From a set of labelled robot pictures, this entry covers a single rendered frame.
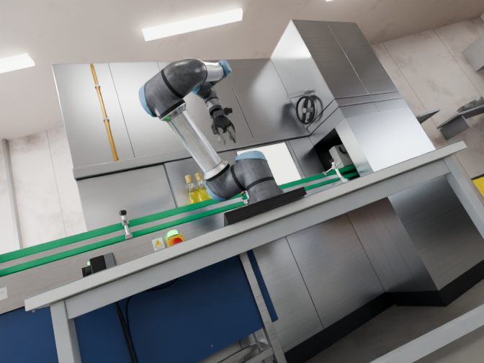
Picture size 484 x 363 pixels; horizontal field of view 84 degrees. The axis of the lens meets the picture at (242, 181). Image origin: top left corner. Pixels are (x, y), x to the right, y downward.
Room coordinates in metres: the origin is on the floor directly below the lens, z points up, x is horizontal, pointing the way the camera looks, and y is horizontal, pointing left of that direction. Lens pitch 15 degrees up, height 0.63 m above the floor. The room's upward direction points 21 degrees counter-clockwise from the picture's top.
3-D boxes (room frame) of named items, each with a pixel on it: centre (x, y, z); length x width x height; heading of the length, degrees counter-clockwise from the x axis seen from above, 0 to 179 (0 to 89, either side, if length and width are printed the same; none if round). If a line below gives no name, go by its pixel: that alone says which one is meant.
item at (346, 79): (2.01, -1.02, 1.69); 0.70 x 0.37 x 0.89; 116
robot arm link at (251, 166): (1.02, -0.06, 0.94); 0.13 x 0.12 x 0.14; 68
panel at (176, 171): (1.70, 0.00, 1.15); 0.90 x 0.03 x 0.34; 116
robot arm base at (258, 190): (1.01, -0.06, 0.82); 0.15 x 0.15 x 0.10
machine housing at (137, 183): (2.15, -0.04, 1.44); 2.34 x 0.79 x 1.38; 116
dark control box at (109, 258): (1.03, 0.61, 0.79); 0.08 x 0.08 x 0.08; 26
